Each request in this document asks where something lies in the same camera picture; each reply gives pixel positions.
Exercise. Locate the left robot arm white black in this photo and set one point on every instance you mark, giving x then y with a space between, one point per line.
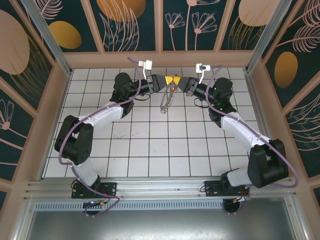
100 117

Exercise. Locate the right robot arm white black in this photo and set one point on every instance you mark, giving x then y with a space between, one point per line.
240 130

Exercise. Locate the grey metal sheet panel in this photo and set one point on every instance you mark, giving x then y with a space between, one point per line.
160 225

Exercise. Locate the aluminium side rail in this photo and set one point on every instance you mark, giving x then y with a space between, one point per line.
255 96

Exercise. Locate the aluminium corner post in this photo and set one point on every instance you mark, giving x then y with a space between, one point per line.
48 37
265 37

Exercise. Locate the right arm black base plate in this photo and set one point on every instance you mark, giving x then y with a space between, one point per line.
212 190

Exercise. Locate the aluminium mounting rail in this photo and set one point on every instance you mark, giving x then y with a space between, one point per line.
160 187

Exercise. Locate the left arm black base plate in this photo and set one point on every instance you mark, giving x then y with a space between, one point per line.
110 190

